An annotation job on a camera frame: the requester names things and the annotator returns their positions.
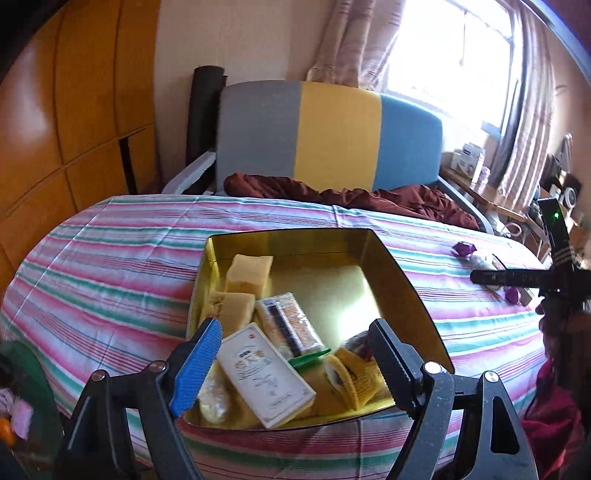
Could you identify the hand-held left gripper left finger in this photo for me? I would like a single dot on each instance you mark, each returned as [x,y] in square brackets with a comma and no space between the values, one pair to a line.
[196,369]

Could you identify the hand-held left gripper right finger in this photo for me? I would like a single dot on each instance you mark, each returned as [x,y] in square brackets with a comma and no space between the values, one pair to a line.
[392,364]

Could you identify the wooden side table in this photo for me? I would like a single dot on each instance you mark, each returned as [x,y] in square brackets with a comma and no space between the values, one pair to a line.
[498,201]

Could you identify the white cardboard box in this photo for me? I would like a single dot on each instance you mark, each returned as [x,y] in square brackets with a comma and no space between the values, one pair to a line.
[466,161]

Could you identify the round rice cracker packet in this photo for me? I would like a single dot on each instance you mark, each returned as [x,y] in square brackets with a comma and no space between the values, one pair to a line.
[213,397]

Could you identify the pink patterned curtain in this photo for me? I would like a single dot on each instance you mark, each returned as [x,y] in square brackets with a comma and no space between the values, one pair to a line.
[355,41]

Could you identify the dark red blanket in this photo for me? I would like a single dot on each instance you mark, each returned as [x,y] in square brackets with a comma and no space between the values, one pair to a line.
[415,201]

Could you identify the grey yellow blue chair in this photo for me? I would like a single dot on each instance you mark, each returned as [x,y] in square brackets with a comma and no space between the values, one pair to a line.
[337,129]

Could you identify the white candy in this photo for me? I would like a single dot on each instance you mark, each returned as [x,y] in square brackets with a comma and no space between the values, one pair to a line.
[482,261]

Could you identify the person's right hand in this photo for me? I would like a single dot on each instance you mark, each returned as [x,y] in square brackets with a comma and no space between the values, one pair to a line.
[545,308]

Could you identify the dark red garment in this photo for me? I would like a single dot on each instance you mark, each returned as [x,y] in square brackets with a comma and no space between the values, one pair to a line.
[558,424]

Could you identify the black rolled mat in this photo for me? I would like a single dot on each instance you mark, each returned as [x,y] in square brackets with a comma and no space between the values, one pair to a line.
[203,106]

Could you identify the white rectangular carton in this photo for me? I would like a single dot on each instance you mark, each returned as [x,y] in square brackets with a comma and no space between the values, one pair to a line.
[263,374]

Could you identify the window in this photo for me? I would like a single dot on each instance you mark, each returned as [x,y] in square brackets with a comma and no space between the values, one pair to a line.
[452,55]

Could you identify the orange fruit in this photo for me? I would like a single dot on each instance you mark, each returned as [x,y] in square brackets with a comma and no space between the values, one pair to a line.
[5,431]

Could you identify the gold tin box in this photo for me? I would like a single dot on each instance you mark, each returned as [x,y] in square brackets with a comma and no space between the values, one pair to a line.
[332,286]

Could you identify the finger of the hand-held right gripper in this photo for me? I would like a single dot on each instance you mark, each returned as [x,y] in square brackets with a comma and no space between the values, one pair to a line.
[503,278]

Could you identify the purple snack packet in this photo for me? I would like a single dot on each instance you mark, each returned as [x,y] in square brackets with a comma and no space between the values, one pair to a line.
[512,295]
[464,249]

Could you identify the yellow sponge cake pack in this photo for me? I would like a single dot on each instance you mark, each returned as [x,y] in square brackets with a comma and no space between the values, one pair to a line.
[249,272]
[235,309]

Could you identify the striped cracker packet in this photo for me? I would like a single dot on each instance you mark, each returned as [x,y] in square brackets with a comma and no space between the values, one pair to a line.
[288,323]

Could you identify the yellow pastry packet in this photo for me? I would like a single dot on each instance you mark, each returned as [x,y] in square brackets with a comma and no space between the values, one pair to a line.
[355,385]

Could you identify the striped beige curtain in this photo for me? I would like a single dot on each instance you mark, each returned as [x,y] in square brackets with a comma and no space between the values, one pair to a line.
[526,115]

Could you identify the wooden wardrobe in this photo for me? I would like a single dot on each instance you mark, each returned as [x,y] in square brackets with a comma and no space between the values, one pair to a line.
[69,92]

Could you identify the green plastic strip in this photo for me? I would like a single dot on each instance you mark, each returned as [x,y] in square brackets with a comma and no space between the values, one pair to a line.
[307,359]

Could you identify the small pink bottle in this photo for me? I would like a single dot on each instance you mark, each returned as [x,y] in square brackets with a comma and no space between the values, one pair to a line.
[484,175]

